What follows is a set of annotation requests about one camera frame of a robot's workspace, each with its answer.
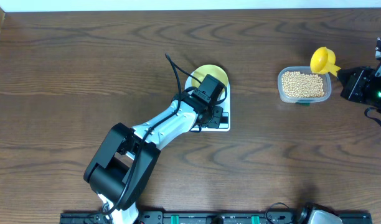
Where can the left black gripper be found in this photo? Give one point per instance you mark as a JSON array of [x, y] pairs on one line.
[[215, 112]]

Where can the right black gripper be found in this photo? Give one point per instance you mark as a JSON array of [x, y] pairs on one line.
[[353, 91]]

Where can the pale yellow bowl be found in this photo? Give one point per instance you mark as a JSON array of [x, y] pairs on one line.
[[216, 71]]

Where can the yellow measuring scoop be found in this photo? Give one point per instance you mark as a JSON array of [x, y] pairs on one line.
[[323, 61]]

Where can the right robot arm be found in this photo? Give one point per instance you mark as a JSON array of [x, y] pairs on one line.
[[372, 108]]

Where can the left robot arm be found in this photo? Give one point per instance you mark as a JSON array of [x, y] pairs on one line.
[[122, 166]]

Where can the white digital kitchen scale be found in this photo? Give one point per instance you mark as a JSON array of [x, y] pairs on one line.
[[225, 120]]

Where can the clear plastic container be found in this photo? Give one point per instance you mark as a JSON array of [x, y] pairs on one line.
[[306, 70]]

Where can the soybeans in container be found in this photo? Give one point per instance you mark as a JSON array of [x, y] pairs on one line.
[[301, 85]]

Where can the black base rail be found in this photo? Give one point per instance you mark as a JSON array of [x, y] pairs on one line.
[[309, 213]]

